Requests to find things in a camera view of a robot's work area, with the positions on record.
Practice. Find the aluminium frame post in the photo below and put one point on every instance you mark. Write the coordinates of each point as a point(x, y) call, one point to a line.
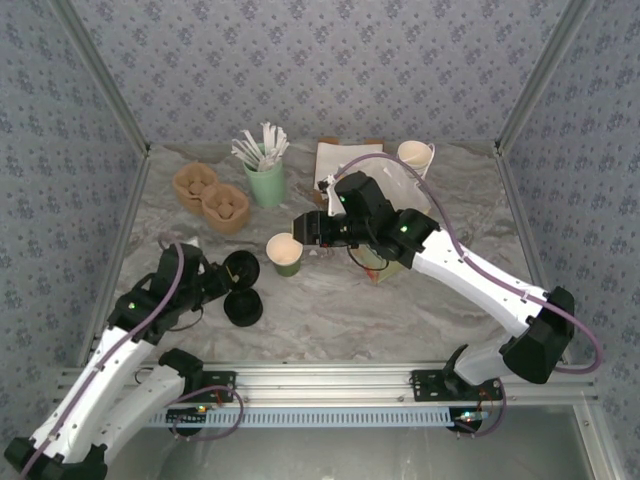
point(539, 75)
point(108, 82)

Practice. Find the stack of black cup lids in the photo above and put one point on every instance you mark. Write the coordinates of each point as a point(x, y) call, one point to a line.
point(243, 307)

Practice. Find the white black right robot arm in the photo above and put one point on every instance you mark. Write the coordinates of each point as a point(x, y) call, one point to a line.
point(475, 280)

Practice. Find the black controller board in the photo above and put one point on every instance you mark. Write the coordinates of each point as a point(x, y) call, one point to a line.
point(467, 427)
point(190, 429)

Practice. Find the yellow green paper bag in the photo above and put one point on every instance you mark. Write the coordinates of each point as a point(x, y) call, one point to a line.
point(380, 272)

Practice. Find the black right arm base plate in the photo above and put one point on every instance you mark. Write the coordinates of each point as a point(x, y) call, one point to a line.
point(427, 385)

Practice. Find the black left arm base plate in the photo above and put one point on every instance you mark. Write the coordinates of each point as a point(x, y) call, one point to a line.
point(220, 385)

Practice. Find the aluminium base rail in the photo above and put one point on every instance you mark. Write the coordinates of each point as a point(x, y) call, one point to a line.
point(320, 382)

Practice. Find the green paper coffee cup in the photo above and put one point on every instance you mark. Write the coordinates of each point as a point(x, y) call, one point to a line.
point(287, 265)

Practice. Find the stack of white paper cups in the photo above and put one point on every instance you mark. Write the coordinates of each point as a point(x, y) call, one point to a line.
point(412, 152)

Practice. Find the mint green tumbler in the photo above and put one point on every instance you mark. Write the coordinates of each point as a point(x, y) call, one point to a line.
point(267, 190)

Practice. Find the stack of white napkins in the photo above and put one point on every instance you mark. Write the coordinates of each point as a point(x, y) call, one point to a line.
point(327, 155)

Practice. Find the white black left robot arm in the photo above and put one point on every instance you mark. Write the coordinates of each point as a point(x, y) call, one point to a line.
point(100, 380)

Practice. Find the stack of brown pulp carriers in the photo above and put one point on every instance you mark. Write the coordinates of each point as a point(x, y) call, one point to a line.
point(200, 190)

